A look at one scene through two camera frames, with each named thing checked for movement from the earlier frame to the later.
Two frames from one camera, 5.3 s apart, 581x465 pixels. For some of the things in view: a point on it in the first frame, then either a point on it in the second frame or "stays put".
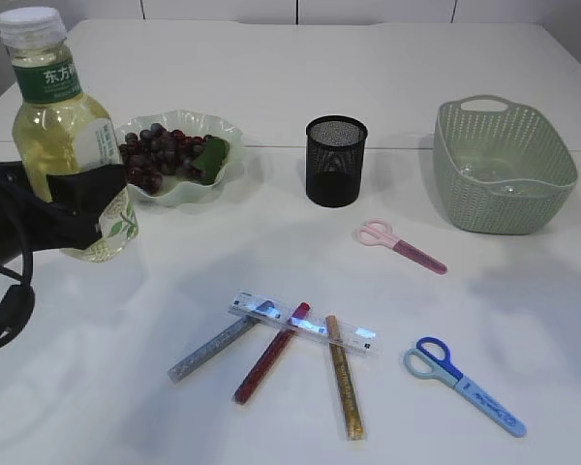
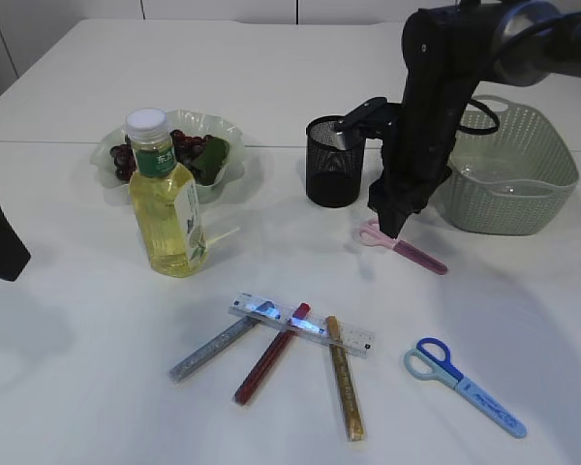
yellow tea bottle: [56, 129] -> [166, 198]
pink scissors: [380, 232] stays put
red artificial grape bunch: [154, 153] stays put
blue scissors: [432, 359] stays put
